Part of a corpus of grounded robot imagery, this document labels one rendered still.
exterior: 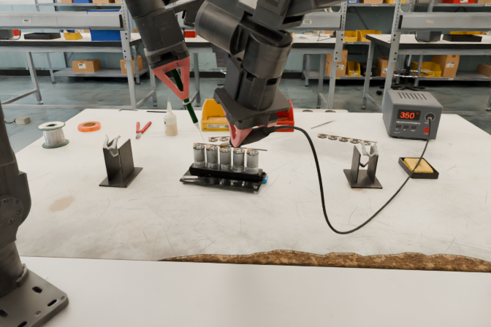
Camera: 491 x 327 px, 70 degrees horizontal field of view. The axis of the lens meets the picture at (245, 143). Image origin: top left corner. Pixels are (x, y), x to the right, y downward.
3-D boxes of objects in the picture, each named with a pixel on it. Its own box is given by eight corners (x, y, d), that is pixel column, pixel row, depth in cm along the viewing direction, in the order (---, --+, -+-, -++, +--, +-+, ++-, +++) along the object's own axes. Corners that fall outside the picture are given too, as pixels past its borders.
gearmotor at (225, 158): (229, 175, 70) (229, 152, 68) (218, 174, 71) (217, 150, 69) (233, 169, 72) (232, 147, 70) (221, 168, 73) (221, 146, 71)
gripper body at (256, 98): (211, 98, 52) (218, 56, 47) (267, 88, 57) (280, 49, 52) (230, 128, 49) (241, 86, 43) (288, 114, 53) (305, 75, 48)
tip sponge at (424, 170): (438, 179, 71) (440, 172, 71) (410, 178, 71) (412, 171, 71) (422, 163, 78) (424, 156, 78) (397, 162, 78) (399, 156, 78)
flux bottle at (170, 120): (172, 130, 97) (169, 95, 93) (180, 133, 95) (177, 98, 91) (162, 133, 95) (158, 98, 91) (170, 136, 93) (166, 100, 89)
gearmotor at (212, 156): (216, 173, 71) (215, 150, 69) (205, 172, 71) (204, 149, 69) (220, 168, 73) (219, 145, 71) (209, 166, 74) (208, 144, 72)
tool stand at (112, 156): (108, 195, 73) (84, 171, 63) (121, 155, 78) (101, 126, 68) (134, 197, 72) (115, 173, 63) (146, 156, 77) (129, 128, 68)
